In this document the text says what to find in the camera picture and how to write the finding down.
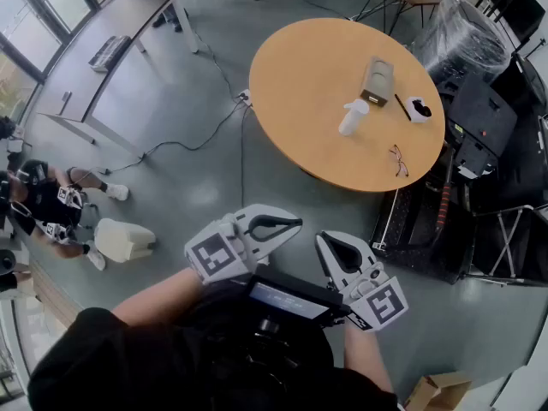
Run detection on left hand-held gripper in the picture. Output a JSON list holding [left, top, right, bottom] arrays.
[[183, 203, 304, 285]]

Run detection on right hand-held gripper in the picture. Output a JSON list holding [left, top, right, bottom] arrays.
[[314, 229, 410, 333]]

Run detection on white plastic bottle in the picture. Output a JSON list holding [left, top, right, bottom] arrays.
[[337, 108, 364, 137]]

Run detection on person's left forearm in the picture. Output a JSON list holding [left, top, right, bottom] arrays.
[[110, 266, 206, 329]]

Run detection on person's right forearm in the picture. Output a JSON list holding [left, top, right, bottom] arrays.
[[343, 321, 395, 396]]

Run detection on black chest-mounted screen device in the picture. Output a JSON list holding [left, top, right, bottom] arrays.
[[246, 263, 348, 331]]

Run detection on thin-framed eyeglasses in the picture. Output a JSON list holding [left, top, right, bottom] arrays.
[[388, 144, 410, 178]]

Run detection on white plastic bin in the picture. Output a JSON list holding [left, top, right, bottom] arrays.
[[93, 217, 158, 265]]

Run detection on small white box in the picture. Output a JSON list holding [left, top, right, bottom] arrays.
[[404, 96, 432, 124]]

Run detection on black pen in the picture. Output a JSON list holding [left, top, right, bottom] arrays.
[[394, 93, 413, 122]]

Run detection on brown cardboard box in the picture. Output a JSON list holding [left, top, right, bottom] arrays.
[[404, 370, 474, 411]]

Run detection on grey box with round recesses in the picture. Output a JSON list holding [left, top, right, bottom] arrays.
[[358, 55, 395, 109]]

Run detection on black equipment case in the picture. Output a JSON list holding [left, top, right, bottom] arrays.
[[436, 73, 519, 179]]

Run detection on person's black shirt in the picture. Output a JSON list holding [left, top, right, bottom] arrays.
[[27, 280, 403, 411]]

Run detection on black flat box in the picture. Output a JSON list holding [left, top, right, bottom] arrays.
[[87, 34, 132, 74]]

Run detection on long dark desk white legs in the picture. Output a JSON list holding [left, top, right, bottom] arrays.
[[36, 0, 200, 158]]

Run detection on black monitor screen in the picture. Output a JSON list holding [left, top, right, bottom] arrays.
[[487, 0, 547, 45]]

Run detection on black framed glass door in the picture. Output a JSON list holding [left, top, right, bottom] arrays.
[[0, 0, 129, 115]]

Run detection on black red striped handle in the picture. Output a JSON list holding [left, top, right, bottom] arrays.
[[434, 180, 454, 235]]

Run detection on black floor cable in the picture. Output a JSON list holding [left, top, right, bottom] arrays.
[[92, 98, 253, 177], [183, 9, 241, 100]]

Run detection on black crate with silver frame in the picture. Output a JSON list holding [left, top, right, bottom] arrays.
[[464, 203, 548, 289]]

